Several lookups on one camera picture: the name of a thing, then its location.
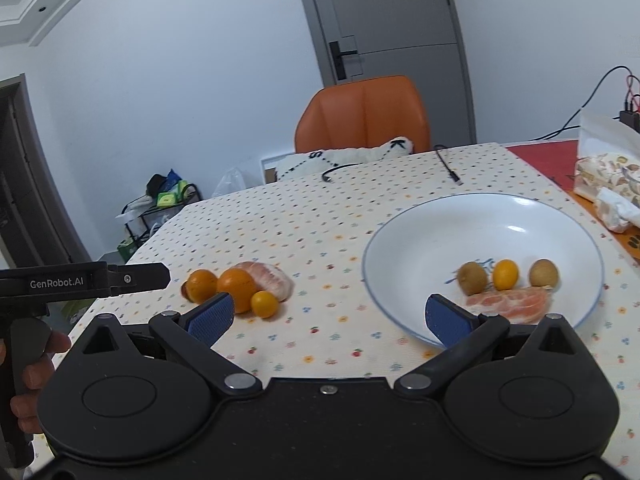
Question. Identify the floral cream tablecloth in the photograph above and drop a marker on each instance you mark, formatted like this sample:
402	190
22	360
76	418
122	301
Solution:
316	230

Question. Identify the black charger block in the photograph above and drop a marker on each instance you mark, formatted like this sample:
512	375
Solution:
630	119

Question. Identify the brown longan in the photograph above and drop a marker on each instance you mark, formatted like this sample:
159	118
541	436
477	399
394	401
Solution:
472	278
544	273

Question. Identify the orange leather chair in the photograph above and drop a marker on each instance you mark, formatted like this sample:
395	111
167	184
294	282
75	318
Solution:
364	114

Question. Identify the black metal shelf rack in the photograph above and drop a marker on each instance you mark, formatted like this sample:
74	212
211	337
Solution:
143	217

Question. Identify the short pomelo segment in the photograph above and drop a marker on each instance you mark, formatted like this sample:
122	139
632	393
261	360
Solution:
525	306

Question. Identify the grey door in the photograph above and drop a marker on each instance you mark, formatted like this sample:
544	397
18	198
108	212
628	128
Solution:
420	39

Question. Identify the black door handle lock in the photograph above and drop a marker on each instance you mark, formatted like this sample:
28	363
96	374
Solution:
338	55

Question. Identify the white framed board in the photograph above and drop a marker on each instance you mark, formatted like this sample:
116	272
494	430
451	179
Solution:
269	165

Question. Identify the white black-stitched cushion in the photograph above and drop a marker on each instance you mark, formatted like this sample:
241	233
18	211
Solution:
321	161

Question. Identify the long pomelo segment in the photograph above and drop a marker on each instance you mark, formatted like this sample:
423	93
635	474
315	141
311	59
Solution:
269	278

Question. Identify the nougat candy bag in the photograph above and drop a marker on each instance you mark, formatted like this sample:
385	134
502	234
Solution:
607	170

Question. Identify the red table mat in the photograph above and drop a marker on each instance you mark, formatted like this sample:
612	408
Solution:
555	160

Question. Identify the white plate with blue rim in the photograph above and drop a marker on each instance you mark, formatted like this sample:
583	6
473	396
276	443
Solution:
419	252

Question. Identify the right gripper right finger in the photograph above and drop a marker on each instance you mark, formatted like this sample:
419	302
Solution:
466	337

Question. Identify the clear plastic bag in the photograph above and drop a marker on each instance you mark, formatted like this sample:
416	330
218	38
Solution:
231	182

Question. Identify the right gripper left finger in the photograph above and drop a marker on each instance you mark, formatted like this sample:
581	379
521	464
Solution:
188	340

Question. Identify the person's left hand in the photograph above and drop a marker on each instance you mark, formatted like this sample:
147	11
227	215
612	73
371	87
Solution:
35	376

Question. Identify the small yellow kumquat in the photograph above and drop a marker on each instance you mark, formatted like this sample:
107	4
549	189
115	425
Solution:
264	304
505	275

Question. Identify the large orange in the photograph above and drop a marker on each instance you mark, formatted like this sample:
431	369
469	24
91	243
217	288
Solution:
201	286
240	286

